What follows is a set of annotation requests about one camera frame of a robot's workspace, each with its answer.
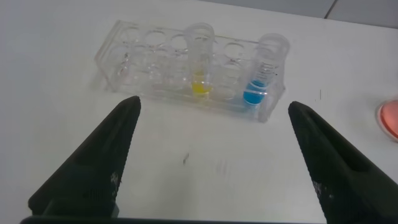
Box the clear plastic test tube rack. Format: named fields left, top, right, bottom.
left=94, top=19, right=287, bottom=123

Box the test tube with blue pigment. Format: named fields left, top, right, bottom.
left=242, top=32, right=291, bottom=107

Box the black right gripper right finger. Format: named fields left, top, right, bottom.
left=287, top=101, right=398, bottom=224

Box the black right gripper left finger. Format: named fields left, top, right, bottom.
left=27, top=95, right=142, bottom=219

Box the test tube with yellow pigment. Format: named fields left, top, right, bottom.
left=183, top=22, right=216, bottom=98

